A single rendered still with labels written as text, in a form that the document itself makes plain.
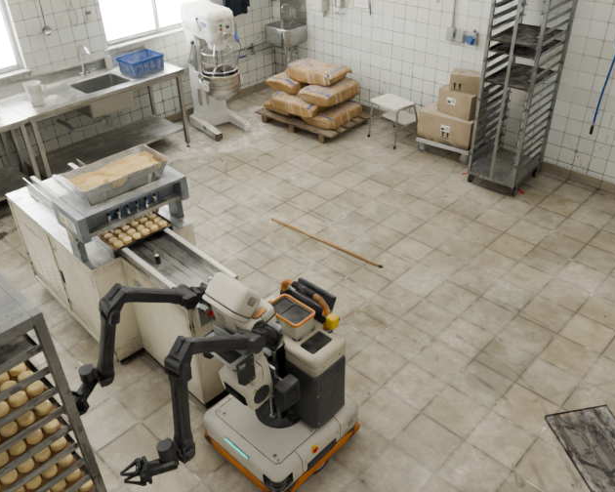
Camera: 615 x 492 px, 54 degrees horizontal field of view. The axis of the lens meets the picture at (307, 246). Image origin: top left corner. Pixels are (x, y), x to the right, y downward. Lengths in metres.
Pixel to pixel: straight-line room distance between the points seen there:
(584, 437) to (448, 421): 0.76
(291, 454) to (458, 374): 1.34
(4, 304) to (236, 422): 1.80
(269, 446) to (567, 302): 2.57
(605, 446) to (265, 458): 1.92
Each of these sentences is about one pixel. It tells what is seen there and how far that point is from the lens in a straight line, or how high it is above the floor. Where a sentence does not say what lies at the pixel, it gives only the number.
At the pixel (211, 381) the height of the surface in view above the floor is 0.23.
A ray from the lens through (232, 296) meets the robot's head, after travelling 2.59.
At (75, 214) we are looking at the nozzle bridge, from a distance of 3.60.
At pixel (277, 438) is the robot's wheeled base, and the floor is 0.28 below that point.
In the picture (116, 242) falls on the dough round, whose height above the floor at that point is 0.92.
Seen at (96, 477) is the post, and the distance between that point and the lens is 2.38.
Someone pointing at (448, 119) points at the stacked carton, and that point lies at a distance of 6.40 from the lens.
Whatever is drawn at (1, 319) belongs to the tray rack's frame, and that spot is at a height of 1.82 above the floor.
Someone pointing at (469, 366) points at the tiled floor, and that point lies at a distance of 4.15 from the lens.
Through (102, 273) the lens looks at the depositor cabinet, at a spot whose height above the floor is 0.78.
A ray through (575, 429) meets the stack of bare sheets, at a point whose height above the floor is 0.02.
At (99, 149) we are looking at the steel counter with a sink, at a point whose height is 0.23.
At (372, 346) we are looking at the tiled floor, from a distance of 4.19.
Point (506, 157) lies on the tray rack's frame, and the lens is 6.43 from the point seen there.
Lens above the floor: 2.92
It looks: 35 degrees down
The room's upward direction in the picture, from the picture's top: 2 degrees counter-clockwise
